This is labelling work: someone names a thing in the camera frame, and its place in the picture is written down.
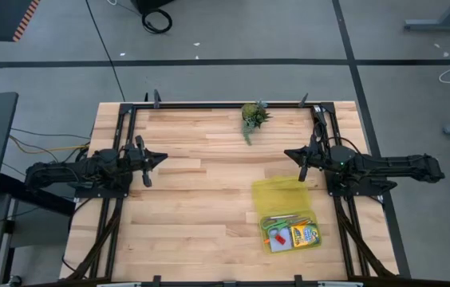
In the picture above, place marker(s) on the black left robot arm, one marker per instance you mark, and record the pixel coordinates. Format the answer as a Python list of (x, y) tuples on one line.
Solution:
[(73, 171)]

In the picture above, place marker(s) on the yellow transparent pencil case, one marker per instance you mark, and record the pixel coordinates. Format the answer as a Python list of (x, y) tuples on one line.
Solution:
[(281, 195)]

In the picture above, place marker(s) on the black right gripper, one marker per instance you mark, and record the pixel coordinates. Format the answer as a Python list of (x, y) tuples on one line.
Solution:
[(317, 156)]

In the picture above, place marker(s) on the yellow crayon box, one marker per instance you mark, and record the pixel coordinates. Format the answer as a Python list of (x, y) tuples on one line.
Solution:
[(305, 236)]

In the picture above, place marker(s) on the black box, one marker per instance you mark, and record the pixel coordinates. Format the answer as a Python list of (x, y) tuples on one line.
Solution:
[(149, 4)]

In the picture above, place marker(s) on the black frame clamp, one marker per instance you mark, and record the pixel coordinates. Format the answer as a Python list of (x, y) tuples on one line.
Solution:
[(303, 100), (156, 99)]

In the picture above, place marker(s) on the red eraser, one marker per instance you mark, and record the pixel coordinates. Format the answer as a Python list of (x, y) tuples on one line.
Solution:
[(280, 239)]

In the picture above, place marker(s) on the black aluminium table frame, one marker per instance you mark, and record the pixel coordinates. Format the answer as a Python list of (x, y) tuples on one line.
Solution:
[(209, 105)]

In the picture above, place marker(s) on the potted succulent plant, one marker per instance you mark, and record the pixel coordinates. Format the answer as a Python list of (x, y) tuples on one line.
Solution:
[(253, 115)]

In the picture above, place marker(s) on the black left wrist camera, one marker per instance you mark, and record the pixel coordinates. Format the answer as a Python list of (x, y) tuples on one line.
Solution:
[(147, 179)]

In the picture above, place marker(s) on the orange pencil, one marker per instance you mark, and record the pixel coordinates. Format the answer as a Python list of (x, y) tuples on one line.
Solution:
[(266, 241)]

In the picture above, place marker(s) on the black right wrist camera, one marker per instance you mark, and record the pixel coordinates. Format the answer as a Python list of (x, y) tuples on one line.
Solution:
[(303, 174)]

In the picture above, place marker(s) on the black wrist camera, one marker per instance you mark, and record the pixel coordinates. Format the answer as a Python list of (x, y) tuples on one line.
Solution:
[(303, 174), (147, 179)]

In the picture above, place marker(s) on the white notepad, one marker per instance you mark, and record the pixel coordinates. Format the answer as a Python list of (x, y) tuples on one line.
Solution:
[(285, 247)]

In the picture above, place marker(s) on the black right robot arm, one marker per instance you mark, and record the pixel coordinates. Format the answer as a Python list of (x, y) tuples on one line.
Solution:
[(388, 167)]

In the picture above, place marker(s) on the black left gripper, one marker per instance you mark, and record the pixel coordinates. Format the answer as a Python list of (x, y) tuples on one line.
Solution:
[(137, 157)]

